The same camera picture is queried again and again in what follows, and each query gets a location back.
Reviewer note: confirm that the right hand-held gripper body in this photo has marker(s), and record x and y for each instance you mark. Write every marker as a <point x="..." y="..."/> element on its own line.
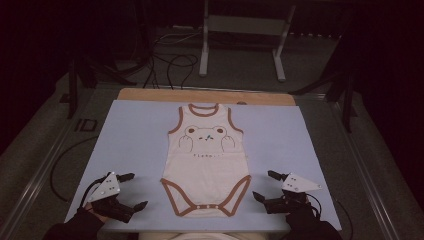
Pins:
<point x="296" y="184"/>

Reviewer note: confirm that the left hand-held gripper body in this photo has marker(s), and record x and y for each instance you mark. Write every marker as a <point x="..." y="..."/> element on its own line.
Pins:
<point x="106" y="190"/>

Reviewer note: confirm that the cream baby bodysuit brown trim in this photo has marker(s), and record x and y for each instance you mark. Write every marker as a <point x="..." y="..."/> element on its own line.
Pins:
<point x="205" y="166"/>

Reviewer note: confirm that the person's left hand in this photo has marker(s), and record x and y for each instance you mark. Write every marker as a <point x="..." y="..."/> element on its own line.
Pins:
<point x="89" y="208"/>

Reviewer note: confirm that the light blue table mat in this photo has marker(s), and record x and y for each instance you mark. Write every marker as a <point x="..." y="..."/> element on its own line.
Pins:
<point x="133" y="140"/>

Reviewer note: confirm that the black square floor socket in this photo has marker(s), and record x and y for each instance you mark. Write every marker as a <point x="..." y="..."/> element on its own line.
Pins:
<point x="81" y="125"/>

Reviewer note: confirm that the black metal stand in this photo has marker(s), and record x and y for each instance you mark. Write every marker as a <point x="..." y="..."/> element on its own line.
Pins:
<point x="348" y="100"/>
<point x="72" y="90"/>

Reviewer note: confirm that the silver metal floor rail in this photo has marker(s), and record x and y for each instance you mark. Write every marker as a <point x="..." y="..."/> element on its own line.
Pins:
<point x="36" y="180"/>
<point x="363" y="170"/>

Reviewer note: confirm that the white metal stand frame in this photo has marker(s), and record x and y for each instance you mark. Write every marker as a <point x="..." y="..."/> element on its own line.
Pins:
<point x="245" y="25"/>

